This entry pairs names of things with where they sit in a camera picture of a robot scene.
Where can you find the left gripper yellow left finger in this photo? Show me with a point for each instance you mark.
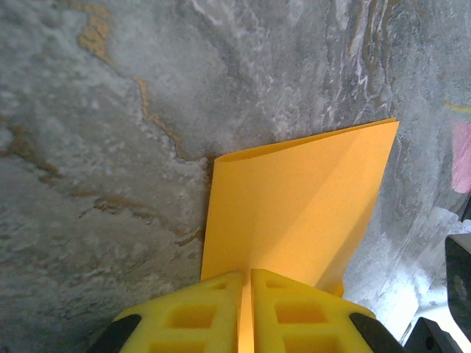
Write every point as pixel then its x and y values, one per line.
pixel 198 320

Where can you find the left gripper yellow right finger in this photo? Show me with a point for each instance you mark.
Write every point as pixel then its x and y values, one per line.
pixel 312 320

